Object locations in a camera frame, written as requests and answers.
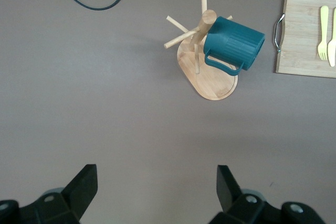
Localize yellow plastic knife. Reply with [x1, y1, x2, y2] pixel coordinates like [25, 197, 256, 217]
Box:
[327, 7, 336, 68]

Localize bamboo cutting board, metal handle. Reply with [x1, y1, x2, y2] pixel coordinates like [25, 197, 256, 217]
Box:
[274, 0, 336, 79]

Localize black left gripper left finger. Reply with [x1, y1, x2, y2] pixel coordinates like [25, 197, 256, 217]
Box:
[0, 164, 99, 224]

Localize brown table cover mat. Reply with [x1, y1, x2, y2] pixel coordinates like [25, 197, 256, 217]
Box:
[0, 0, 336, 224]

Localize teal ribbed cup with handle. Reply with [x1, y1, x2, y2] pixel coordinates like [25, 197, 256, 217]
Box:
[203, 16, 266, 77]

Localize wooden cup rack with pegs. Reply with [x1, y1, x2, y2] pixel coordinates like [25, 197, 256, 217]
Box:
[164, 0, 238, 102]

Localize yellow plastic fork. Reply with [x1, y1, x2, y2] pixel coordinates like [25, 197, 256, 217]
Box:
[317, 5, 330, 61]

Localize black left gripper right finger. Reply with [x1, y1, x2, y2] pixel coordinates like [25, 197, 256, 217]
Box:
[209, 165, 322, 224]

